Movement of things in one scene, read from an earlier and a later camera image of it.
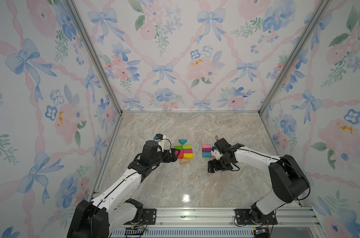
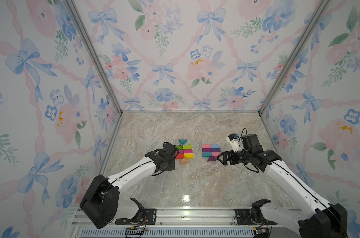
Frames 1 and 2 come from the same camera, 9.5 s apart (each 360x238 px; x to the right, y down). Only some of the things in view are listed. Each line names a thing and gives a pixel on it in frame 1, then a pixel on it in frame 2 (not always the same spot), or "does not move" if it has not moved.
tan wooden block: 184,161 does not move
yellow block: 188,155 does not move
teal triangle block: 182,141 does not move
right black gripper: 215,166 → 223,155
